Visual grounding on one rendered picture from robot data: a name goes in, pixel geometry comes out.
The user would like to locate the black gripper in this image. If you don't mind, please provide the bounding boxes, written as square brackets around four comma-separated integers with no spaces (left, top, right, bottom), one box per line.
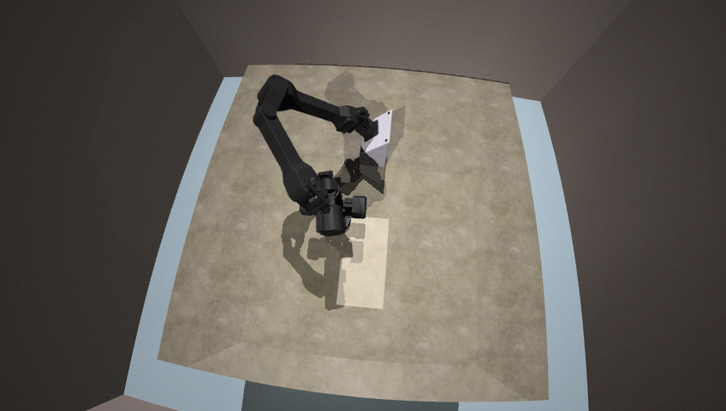
[300,194,366,219]

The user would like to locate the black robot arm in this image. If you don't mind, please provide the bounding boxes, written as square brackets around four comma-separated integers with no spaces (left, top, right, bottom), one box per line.
[253,74,379,236]

